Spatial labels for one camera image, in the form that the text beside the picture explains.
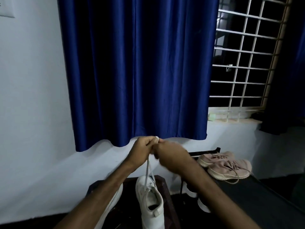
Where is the person's right hand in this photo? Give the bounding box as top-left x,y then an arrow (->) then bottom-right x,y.
151,140 -> 192,176

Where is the dark brown plastic stool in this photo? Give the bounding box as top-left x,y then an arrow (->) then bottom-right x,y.
86,175 -> 182,229

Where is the black shoe rack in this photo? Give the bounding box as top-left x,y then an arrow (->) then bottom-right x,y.
179,147 -> 305,229

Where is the person's left hand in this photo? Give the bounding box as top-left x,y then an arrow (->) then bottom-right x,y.
125,136 -> 164,171

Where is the person's right forearm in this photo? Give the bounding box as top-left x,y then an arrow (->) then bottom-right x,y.
175,162 -> 262,229

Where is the white shoelace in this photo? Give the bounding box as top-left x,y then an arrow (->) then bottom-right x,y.
142,135 -> 160,197

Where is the black sneaker white sole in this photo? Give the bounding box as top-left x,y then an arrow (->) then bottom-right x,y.
185,183 -> 198,198
197,197 -> 212,213

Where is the white window grille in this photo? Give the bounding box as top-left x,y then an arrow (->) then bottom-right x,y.
207,0 -> 293,124

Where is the pink sneaker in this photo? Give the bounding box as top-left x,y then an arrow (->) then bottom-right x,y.
207,159 -> 253,185
196,151 -> 235,168

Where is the blue curtain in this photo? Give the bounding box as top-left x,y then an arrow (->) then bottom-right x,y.
259,0 -> 305,136
56,0 -> 220,152

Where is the person's left forearm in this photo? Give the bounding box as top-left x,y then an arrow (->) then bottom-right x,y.
54,161 -> 138,229

